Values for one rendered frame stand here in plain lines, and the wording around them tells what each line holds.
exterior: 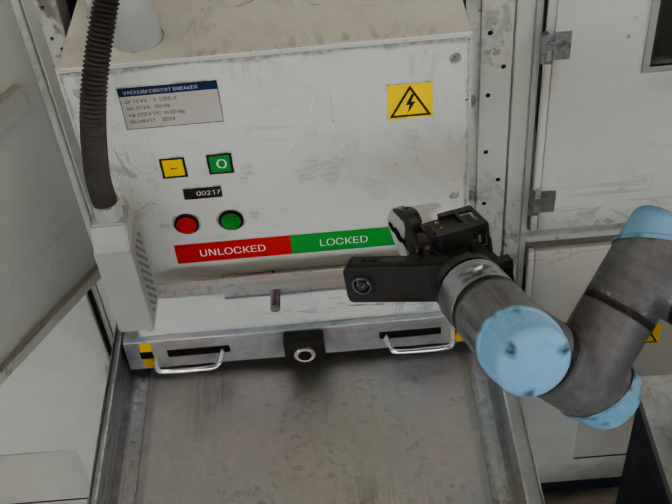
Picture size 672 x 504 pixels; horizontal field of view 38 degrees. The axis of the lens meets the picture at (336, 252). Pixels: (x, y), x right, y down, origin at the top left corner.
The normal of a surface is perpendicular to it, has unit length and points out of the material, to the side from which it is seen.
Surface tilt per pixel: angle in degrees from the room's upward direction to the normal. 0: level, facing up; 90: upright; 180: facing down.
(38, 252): 90
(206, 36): 0
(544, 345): 75
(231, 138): 90
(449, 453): 0
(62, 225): 90
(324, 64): 90
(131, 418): 0
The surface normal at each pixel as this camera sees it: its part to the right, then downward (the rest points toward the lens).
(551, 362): 0.26, 0.41
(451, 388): -0.07, -0.72
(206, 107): 0.05, 0.68
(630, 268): -0.45, -0.29
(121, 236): 0.00, 0.24
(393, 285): -0.28, 0.47
